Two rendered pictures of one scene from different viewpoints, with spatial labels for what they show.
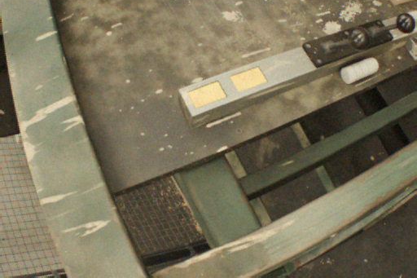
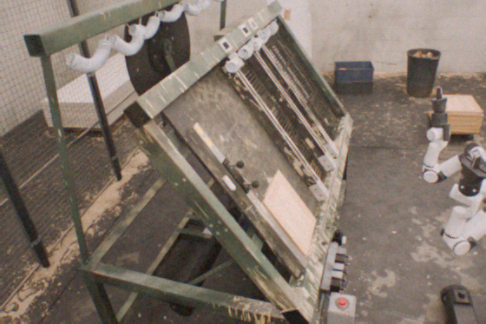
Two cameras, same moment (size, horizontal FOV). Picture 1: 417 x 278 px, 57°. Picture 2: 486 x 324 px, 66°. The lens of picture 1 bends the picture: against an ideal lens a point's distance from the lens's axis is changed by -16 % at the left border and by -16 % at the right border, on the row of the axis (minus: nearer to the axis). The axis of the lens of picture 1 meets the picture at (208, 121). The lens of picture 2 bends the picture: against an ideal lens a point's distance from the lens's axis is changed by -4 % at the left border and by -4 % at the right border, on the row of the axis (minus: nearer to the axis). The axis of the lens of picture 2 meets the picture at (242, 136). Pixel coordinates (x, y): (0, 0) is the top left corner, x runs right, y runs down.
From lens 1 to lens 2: 1.25 m
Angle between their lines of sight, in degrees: 31
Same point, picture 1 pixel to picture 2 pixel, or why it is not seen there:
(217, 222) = not seen: hidden behind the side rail
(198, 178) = (174, 137)
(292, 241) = (176, 158)
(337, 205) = (191, 172)
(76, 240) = (156, 94)
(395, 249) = not seen: outside the picture
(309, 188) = (121, 294)
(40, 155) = (170, 81)
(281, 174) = not seen: hidden behind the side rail
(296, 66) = (219, 156)
